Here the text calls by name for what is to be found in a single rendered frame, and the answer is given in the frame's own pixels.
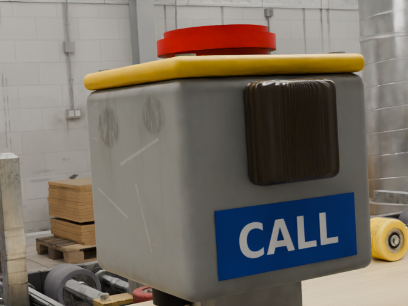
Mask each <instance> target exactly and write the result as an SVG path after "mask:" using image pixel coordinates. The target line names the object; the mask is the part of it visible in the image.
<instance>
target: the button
mask: <svg viewBox="0 0 408 306"><path fill-rule="evenodd" d="M163 36H164V39H160V40H158V41H157V57H158V58H165V59H167V58H173V57H175V56H176V55H179V54H186V53H195V54H196V56H214V55H269V52H272V51H275V50H276V34H275V33H271V32H268V27H267V26H264V25H254V24H227V25H206V26H199V27H188V28H184V29H177V30H171V31H168V32H165V33H164V34H163Z"/></svg>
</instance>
